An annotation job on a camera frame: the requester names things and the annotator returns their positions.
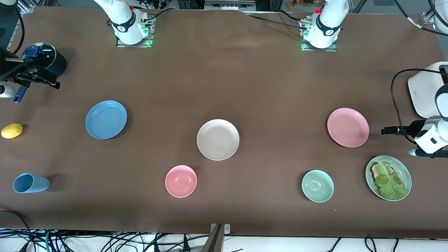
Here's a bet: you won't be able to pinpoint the pink plate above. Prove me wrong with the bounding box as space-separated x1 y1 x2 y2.
327 107 370 148

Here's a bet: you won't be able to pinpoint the blue plate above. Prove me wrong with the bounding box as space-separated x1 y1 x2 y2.
85 100 128 140

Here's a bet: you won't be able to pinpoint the dark blue saucepan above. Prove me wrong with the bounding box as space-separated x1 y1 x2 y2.
13 42 68 104

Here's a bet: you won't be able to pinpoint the toast slice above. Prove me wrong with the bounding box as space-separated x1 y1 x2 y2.
370 162 406 191

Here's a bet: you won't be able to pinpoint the white rounded appliance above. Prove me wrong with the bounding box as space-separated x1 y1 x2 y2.
408 62 448 118

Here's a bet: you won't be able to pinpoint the green plate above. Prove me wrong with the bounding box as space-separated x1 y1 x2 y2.
365 155 412 202

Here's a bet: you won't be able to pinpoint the green lettuce leaf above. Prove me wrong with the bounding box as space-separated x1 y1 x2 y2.
374 163 408 201

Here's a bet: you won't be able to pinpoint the yellow lemon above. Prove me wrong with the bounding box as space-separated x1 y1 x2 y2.
1 123 24 139

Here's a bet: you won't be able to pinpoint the mint green bowl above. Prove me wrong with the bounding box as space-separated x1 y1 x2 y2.
301 169 335 203

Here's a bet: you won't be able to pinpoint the blue cup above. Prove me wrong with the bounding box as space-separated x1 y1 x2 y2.
13 173 50 194

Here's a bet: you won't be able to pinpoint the orange dried flowers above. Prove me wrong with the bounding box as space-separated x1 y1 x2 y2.
289 0 323 9

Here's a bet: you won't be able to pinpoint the brown table cover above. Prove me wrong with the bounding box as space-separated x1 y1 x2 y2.
0 6 448 239

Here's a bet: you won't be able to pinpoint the beige plate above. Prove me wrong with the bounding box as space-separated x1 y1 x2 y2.
196 119 240 161

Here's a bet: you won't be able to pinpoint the pink bowl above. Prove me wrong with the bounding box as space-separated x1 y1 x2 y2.
165 165 197 198

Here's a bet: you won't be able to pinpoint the grey metal box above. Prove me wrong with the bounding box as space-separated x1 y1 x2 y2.
204 0 257 13

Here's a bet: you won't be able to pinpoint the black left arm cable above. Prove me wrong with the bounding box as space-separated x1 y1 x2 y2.
391 0 448 143

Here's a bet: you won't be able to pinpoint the aluminium frame profile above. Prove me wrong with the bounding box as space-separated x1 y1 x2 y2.
421 0 448 24
6 0 36 49

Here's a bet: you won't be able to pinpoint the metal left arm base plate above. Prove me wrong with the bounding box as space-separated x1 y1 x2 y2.
299 19 338 53

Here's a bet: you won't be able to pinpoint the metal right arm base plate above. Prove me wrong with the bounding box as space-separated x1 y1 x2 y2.
116 16 155 48

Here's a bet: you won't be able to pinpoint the black cable on table cover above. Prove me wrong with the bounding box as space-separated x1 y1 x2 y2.
245 10 309 30

